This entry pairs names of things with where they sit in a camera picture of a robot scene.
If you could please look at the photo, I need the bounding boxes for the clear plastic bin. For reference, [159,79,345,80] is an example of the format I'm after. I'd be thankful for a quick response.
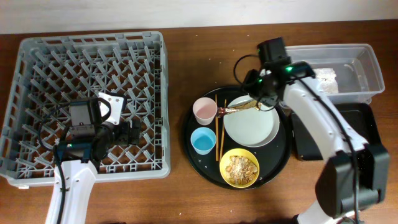
[286,44,385,104]

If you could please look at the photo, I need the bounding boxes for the right wooden chopstick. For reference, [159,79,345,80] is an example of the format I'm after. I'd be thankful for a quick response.
[220,100,227,162]

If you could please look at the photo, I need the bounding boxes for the white plate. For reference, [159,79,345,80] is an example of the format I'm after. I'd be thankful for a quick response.
[223,106,280,147]

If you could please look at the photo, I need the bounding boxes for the gold foil wrapper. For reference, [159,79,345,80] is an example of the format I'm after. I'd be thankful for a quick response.
[216,100,262,118]

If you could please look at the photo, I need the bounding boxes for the left wooden chopstick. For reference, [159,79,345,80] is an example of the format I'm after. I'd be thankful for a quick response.
[215,94,219,162]

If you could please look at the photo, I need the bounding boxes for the grey dishwasher rack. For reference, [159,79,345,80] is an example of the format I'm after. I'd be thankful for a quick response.
[1,31,171,189]

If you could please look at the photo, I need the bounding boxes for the blue cup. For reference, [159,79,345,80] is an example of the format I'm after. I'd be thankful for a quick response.
[190,127,216,155]

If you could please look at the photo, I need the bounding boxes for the wooden chopstick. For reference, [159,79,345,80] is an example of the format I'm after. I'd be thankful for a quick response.
[215,94,219,162]
[220,100,227,162]

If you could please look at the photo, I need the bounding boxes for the round black tray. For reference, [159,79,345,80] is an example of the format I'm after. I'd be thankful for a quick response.
[182,85,292,190]

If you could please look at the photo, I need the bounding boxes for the yellow bowl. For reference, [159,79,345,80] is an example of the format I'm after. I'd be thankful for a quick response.
[219,148,260,189]

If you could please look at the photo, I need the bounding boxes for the black rectangular tray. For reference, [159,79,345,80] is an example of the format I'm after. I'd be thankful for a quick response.
[289,103,381,161]

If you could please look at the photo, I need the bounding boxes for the pink cup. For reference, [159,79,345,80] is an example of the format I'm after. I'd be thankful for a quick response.
[192,97,218,126]

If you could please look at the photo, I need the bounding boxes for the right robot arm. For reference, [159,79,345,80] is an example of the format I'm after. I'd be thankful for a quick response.
[241,37,390,223]

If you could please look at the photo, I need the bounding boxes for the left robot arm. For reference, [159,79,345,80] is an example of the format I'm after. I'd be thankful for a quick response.
[46,94,141,223]

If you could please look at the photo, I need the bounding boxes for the white napkin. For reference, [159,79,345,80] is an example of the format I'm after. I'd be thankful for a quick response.
[313,68,339,94]

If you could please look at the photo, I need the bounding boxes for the peanut shells and food scraps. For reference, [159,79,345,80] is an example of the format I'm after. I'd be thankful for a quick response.
[224,156,259,187]

